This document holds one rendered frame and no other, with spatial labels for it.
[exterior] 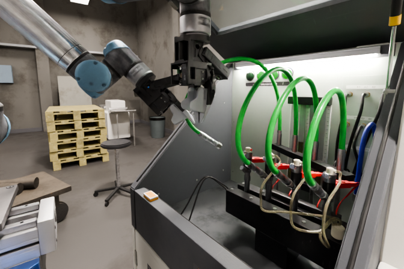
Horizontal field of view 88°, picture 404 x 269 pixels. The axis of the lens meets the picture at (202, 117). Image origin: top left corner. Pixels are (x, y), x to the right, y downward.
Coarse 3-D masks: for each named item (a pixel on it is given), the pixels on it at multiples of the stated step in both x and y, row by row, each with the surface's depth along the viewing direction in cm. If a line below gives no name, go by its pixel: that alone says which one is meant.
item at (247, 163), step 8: (272, 72) 58; (288, 72) 63; (256, 88) 53; (248, 96) 52; (296, 96) 69; (296, 104) 70; (240, 112) 51; (296, 112) 70; (240, 120) 50; (296, 120) 71; (240, 128) 51; (296, 128) 71; (240, 136) 51; (296, 136) 72; (240, 144) 51; (296, 144) 72; (240, 152) 52; (248, 160) 54; (256, 168) 56; (264, 176) 59
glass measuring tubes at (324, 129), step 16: (304, 96) 80; (304, 112) 78; (304, 128) 80; (320, 128) 74; (304, 144) 81; (320, 144) 75; (288, 160) 87; (320, 160) 75; (288, 176) 85; (320, 176) 76
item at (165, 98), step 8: (144, 80) 64; (152, 80) 70; (136, 88) 66; (144, 88) 66; (152, 88) 66; (160, 88) 67; (144, 96) 67; (152, 96) 64; (160, 96) 65; (168, 96) 65; (152, 104) 65; (160, 104) 65; (168, 104) 65; (160, 112) 65
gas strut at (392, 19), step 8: (392, 0) 43; (400, 0) 42; (392, 8) 43; (400, 8) 43; (392, 16) 44; (400, 16) 43; (392, 24) 44; (392, 32) 45; (392, 40) 46; (392, 48) 47; (392, 56) 47; (392, 64) 48; (384, 96) 51
